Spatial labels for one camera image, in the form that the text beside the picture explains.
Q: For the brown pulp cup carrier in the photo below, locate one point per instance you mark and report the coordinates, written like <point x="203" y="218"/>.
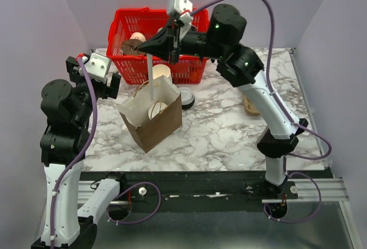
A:
<point x="249" y="107"/>

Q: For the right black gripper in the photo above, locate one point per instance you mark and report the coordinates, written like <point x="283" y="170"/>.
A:
<point x="168" y="42"/>

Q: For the stack of cup lids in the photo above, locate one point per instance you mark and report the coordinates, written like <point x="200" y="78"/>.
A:
<point x="187" y="98"/>

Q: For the stack of white paper cups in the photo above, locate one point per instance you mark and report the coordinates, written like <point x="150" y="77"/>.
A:
<point x="161" y="70"/>

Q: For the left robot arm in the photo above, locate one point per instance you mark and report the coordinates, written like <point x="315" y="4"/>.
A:
<point x="71" y="112"/>

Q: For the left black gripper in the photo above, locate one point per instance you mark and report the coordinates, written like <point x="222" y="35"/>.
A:
<point x="108" y="90"/>

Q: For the brown paper takeout bag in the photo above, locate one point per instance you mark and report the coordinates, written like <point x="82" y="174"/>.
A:
<point x="148" y="133"/>

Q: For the brown striped cloth in basket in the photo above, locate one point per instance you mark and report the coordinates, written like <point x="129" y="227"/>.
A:
<point x="130" y="48"/>

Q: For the red plastic shopping basket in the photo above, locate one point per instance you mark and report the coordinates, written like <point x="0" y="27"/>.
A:
<point x="188" y="70"/>

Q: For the beige egg-shaped object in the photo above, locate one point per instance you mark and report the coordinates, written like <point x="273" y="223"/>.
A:
<point x="138" y="36"/>

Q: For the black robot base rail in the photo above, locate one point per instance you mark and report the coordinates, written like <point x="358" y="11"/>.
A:
<point x="224" y="191"/>

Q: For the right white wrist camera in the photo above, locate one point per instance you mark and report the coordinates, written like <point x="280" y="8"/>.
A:
<point x="182" y="11"/>

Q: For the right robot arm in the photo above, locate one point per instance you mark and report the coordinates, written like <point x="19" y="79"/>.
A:
<point x="243" y="69"/>

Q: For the single white cup lid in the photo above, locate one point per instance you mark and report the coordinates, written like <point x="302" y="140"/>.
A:
<point x="156" y="109"/>

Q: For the white straw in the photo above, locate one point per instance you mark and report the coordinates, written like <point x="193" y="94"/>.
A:
<point x="150" y="74"/>

